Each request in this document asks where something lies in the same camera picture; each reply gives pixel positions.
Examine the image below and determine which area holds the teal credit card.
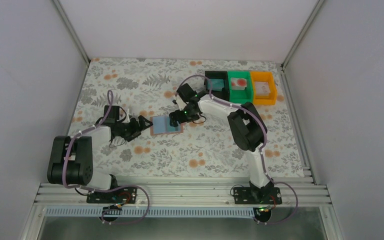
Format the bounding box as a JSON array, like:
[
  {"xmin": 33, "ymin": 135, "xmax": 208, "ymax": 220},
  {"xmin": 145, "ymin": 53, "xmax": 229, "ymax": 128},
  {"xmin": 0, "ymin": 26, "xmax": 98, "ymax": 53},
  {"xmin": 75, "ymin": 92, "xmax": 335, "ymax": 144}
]
[
  {"xmin": 207, "ymin": 78, "xmax": 225, "ymax": 92},
  {"xmin": 166, "ymin": 120, "xmax": 181, "ymax": 134}
]

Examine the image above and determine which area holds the orange leather card holder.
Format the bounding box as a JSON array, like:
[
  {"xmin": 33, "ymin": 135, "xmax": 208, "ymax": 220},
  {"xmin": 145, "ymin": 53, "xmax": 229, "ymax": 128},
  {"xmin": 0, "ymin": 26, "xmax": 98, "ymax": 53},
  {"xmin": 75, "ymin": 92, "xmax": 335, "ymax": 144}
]
[{"xmin": 150, "ymin": 115, "xmax": 183, "ymax": 136}]

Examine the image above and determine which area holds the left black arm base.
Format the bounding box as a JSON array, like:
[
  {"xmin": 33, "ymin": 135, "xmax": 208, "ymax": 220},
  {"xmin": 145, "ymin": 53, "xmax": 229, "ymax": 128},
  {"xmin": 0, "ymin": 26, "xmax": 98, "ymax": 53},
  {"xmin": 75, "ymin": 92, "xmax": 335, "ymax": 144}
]
[{"xmin": 75, "ymin": 186, "xmax": 138, "ymax": 223}]

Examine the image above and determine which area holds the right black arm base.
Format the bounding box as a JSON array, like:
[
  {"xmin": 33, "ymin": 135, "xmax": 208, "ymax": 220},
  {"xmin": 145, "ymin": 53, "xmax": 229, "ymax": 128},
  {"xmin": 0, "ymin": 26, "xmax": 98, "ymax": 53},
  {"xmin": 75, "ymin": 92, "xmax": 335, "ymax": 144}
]
[{"xmin": 229, "ymin": 173, "xmax": 282, "ymax": 225}]

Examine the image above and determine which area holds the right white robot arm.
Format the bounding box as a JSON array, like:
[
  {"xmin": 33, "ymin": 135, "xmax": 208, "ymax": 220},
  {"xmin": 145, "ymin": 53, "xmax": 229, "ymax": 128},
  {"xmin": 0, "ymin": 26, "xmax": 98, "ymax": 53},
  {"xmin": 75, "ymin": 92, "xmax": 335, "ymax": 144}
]
[{"xmin": 169, "ymin": 83, "xmax": 274, "ymax": 195}]

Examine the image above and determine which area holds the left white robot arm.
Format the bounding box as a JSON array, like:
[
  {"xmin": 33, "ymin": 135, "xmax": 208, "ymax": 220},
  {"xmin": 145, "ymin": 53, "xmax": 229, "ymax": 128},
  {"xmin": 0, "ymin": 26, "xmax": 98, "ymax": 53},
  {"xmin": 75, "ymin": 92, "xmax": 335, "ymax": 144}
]
[{"xmin": 47, "ymin": 105, "xmax": 153, "ymax": 193}]

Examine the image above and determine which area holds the white red card in green bin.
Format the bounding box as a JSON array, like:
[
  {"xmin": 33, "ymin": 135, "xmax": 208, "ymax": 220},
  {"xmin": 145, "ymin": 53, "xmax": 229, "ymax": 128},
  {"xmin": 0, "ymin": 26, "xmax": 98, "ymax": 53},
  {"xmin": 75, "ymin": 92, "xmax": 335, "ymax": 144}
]
[{"xmin": 230, "ymin": 77, "xmax": 248, "ymax": 91}]

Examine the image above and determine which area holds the white card in orange bin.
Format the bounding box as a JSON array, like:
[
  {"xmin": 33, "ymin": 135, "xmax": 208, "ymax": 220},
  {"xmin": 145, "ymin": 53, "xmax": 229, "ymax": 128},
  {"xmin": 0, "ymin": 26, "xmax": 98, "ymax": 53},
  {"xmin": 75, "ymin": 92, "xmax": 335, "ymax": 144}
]
[{"xmin": 254, "ymin": 81, "xmax": 271, "ymax": 98}]

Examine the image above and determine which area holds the floral table mat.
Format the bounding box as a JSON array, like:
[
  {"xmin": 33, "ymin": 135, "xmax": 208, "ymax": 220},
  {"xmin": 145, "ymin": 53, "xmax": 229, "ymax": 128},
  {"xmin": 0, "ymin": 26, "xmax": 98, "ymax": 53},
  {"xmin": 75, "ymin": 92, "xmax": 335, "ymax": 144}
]
[{"xmin": 69, "ymin": 58, "xmax": 305, "ymax": 178}]

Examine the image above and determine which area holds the black plastic bin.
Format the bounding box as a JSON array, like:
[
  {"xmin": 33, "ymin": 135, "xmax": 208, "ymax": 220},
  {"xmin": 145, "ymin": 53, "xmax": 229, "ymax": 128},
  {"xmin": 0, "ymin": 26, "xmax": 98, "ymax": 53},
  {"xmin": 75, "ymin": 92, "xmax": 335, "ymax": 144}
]
[{"xmin": 204, "ymin": 70, "xmax": 230, "ymax": 101}]

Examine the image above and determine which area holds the green plastic bin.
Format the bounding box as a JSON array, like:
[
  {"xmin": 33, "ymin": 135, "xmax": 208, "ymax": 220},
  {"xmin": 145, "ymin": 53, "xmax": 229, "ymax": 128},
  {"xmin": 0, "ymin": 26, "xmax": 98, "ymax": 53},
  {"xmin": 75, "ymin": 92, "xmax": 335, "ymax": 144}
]
[{"xmin": 227, "ymin": 71, "xmax": 254, "ymax": 104}]

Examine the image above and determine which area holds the orange plastic bin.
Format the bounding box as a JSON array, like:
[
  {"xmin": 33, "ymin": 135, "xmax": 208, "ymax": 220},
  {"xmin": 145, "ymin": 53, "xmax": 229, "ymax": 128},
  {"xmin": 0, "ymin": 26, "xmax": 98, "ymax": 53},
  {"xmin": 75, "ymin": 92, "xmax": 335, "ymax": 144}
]
[{"xmin": 250, "ymin": 71, "xmax": 278, "ymax": 106}]

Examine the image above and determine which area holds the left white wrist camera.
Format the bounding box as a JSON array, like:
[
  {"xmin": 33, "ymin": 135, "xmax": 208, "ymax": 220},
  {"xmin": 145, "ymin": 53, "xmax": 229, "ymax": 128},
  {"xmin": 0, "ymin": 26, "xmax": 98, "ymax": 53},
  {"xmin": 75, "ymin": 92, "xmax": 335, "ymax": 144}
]
[{"xmin": 120, "ymin": 107, "xmax": 132, "ymax": 124}]

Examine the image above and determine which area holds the aluminium mounting rail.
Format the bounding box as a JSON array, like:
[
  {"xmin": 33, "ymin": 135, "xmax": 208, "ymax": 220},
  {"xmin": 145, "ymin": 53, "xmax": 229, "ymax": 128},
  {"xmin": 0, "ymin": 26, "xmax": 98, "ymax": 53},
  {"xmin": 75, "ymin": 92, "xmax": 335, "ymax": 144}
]
[{"xmin": 34, "ymin": 176, "xmax": 332, "ymax": 207}]

